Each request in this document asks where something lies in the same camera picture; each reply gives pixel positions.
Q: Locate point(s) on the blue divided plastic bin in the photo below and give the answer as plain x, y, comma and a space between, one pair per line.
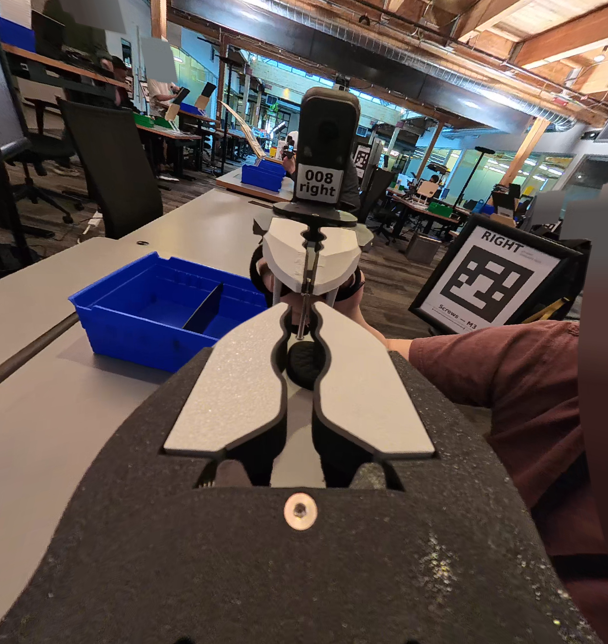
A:
133, 342

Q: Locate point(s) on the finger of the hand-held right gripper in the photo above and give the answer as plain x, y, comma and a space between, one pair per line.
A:
336, 256
283, 251

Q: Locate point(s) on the blue plastic storage box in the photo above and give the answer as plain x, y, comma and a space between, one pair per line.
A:
14, 35

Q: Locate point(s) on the green storage bin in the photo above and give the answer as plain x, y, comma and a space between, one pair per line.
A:
144, 119
439, 209

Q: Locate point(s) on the blue labelled storage bin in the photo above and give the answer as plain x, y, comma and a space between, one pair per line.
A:
261, 177

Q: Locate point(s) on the black high-back chair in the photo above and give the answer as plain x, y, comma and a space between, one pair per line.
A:
112, 166

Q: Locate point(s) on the black round textured pad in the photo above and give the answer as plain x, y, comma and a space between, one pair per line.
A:
304, 367

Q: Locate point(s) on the person in maroon shirt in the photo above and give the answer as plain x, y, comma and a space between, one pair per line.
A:
510, 377

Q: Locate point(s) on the black easel stand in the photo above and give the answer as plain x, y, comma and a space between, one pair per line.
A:
2, 100

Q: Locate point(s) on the wood-edged grey desk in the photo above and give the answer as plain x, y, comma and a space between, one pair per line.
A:
233, 183

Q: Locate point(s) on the long wooden wall desk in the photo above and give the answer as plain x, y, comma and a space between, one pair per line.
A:
57, 65

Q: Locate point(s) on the wooden top office desk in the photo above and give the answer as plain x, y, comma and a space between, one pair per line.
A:
419, 206
168, 132

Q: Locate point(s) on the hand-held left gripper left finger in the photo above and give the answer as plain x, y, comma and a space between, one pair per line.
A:
223, 392

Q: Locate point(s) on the black framed marker sign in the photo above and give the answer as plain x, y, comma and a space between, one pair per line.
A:
495, 276

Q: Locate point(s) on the black mesh office chair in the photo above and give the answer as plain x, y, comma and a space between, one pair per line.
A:
382, 196

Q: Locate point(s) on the person's right forearm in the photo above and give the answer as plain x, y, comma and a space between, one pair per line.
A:
398, 347

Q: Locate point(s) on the grey metal waste bin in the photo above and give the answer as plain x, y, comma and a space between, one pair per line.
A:
423, 247

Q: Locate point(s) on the person's right hand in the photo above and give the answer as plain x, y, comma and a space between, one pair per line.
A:
356, 314

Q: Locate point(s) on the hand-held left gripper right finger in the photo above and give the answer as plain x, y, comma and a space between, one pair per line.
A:
374, 392

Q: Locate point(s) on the small marker board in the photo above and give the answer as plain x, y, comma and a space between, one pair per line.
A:
362, 160

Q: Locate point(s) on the long metal bolt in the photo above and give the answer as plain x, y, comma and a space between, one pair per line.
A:
304, 302

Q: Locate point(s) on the black bin divider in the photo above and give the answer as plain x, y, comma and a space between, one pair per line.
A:
203, 309

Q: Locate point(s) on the white power strip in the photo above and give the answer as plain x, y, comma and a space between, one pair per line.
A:
91, 224

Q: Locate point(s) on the curved wooden document board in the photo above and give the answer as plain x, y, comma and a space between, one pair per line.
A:
243, 128

